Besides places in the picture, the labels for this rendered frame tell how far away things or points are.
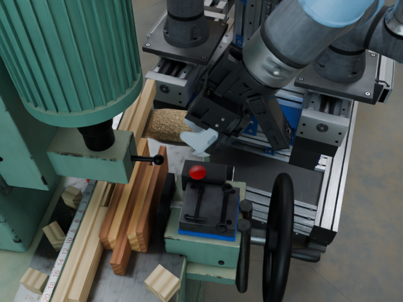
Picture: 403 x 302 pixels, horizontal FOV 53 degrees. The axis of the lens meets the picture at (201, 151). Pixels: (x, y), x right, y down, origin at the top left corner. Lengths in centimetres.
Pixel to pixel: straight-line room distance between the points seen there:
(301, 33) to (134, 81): 24
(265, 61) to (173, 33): 85
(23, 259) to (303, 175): 120
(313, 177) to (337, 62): 68
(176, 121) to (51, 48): 48
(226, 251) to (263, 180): 102
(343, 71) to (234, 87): 72
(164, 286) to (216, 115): 31
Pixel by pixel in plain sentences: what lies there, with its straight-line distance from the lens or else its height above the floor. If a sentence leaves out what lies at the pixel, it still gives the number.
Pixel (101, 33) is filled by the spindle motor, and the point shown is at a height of 133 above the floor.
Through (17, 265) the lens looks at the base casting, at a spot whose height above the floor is 80.
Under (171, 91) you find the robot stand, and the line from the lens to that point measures 128.
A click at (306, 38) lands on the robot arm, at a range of 47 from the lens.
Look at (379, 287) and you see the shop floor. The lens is 185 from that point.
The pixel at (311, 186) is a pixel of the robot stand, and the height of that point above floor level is 21.
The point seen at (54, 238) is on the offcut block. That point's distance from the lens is 90.
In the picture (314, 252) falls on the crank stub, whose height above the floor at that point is 91.
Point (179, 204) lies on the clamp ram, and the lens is 75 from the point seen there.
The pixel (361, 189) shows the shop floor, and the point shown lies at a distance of 207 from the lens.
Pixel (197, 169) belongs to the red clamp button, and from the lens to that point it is 71.
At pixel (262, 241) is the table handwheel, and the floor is 82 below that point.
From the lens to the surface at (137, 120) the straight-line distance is 92.
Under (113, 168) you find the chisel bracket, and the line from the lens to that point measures 70.
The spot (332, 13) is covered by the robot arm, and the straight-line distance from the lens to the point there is 45.
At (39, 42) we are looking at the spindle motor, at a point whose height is 133.
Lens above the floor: 159
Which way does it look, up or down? 50 degrees down
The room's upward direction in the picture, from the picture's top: straight up
